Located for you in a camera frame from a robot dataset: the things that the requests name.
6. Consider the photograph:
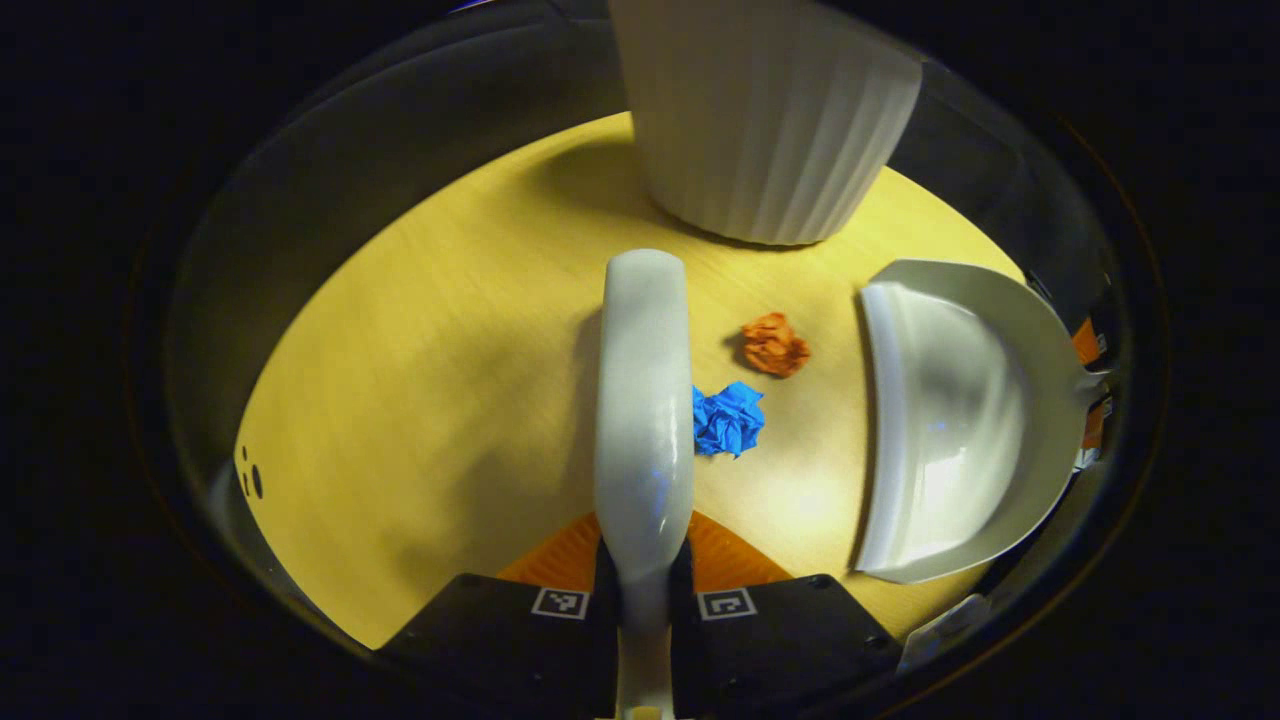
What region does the white dustpan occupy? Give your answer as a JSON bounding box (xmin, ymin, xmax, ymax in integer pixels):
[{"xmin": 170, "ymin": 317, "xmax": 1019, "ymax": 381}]
[{"xmin": 852, "ymin": 258, "xmax": 1113, "ymax": 585}]

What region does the wooden desktop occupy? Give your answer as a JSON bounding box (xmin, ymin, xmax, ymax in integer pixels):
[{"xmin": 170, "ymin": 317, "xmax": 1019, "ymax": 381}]
[{"xmin": 235, "ymin": 112, "xmax": 1031, "ymax": 651}]

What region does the blue paper trash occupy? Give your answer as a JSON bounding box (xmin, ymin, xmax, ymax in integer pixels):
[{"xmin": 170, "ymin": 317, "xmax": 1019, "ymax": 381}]
[{"xmin": 693, "ymin": 381, "xmax": 767, "ymax": 459}]

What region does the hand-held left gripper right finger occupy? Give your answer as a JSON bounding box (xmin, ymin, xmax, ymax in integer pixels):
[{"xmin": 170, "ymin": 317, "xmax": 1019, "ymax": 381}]
[{"xmin": 670, "ymin": 509, "xmax": 903, "ymax": 719}]

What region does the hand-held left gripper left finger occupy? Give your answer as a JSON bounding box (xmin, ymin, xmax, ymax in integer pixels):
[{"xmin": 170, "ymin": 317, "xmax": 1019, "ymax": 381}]
[{"xmin": 375, "ymin": 512, "xmax": 621, "ymax": 717}]

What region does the orange paper trash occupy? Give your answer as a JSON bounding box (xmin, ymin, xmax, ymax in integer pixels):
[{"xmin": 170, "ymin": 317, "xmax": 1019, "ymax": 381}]
[{"xmin": 740, "ymin": 312, "xmax": 812, "ymax": 380}]

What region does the white ribbed garbage bin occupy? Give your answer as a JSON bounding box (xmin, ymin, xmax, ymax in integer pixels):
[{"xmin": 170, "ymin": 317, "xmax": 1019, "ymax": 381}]
[{"xmin": 608, "ymin": 0, "xmax": 924, "ymax": 247}]

